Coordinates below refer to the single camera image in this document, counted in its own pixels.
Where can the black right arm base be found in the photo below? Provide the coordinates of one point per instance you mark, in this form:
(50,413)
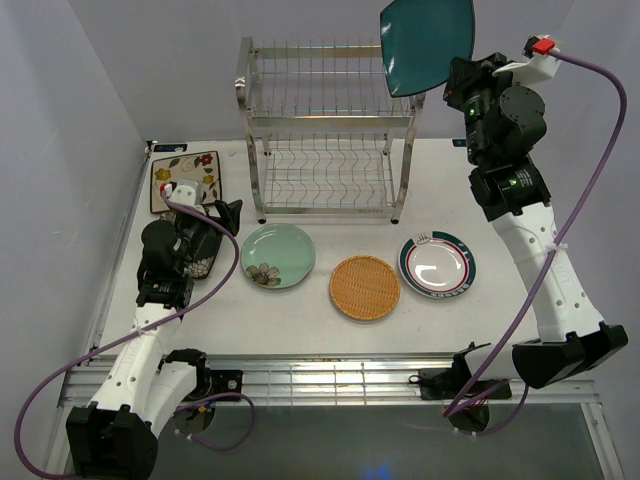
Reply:
(445,383)

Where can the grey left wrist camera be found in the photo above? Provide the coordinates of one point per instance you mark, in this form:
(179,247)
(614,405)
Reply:
(188,193)

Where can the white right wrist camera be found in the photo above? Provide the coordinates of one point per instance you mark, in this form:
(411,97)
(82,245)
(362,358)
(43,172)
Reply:
(540,65)

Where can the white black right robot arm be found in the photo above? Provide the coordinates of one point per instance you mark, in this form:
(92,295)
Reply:
(558,332)

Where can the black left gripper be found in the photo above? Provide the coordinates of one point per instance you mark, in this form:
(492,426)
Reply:
(230,213)

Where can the black square floral plate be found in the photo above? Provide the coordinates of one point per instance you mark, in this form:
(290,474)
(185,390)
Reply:
(195,244)

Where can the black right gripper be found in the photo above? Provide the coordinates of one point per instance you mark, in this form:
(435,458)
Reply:
(465,75)

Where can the stainless steel dish rack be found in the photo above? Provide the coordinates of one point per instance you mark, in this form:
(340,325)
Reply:
(323,135)

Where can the aluminium front rail frame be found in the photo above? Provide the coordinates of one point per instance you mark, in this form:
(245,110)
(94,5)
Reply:
(295,347)

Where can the woven bamboo round plate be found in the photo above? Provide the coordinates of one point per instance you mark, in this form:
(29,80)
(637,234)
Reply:
(364,288)

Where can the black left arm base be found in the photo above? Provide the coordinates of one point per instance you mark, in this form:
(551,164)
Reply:
(214,382)

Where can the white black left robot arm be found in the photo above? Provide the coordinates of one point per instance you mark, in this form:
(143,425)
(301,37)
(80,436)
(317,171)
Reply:
(116,435)

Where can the light green floral plate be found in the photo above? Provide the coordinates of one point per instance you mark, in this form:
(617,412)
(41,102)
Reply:
(277,256)

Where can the white plate teal red rim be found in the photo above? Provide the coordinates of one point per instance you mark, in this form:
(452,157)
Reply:
(437,265)

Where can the cream square floral plate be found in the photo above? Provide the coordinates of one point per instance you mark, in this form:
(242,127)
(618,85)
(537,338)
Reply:
(201,167)

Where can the dark teal square plate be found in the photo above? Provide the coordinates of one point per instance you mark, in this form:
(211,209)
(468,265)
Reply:
(419,38)

